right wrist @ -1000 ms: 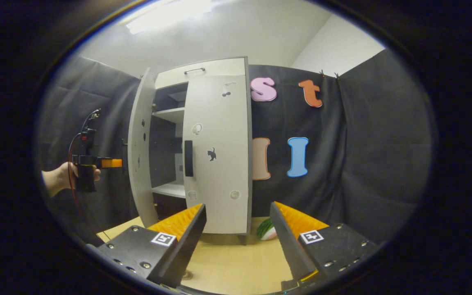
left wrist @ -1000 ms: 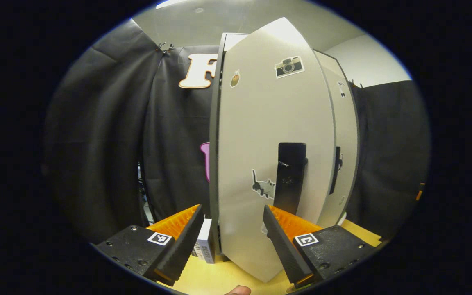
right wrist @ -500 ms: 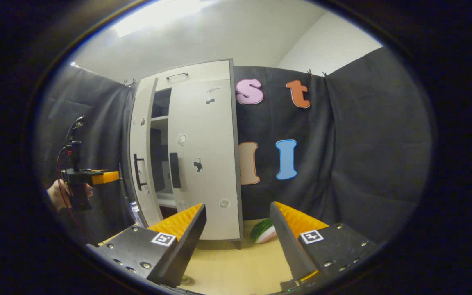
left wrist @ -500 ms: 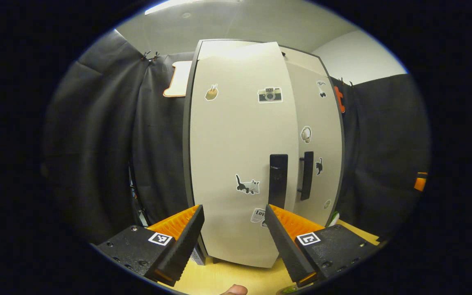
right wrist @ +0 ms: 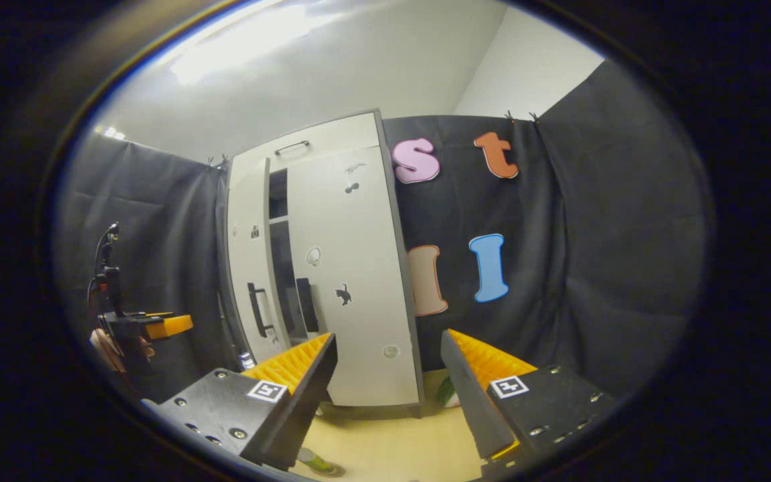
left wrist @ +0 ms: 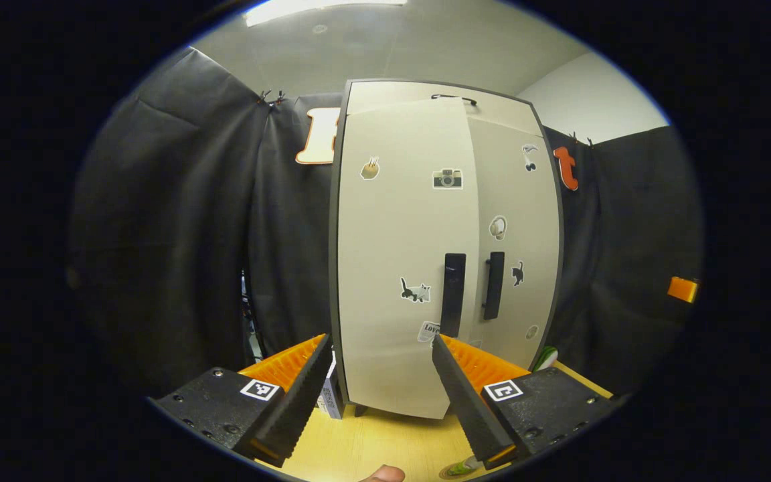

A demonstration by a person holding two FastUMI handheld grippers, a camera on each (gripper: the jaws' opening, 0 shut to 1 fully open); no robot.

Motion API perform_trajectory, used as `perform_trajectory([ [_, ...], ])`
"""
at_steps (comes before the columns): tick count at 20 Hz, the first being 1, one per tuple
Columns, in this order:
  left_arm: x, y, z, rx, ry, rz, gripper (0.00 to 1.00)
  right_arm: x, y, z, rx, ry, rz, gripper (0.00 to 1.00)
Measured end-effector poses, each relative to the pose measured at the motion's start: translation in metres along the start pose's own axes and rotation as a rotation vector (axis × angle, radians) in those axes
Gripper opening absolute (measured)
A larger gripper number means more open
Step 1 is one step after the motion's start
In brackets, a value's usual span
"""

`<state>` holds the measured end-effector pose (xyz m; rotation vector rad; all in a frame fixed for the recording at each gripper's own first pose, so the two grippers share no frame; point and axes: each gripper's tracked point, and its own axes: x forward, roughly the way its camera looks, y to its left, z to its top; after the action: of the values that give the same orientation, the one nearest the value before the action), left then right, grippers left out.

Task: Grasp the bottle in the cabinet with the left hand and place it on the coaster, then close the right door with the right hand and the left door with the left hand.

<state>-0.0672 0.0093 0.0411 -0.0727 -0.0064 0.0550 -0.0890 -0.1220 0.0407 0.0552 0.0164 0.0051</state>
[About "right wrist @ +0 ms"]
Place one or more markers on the green label plastic bottle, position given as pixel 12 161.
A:
pixel 449 395

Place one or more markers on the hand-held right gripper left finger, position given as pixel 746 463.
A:
pixel 305 408

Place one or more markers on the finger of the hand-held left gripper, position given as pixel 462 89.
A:
pixel 170 327

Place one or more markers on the white grey cabinet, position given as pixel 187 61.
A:
pixel 280 261

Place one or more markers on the green yellow striped object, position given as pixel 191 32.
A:
pixel 315 462

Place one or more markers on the blue white box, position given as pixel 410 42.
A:
pixel 247 361

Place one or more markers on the black backdrop cloth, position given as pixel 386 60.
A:
pixel 593 234

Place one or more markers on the white cabinet drawer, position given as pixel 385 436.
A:
pixel 332 137

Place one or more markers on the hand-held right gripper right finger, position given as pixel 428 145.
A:
pixel 472 408

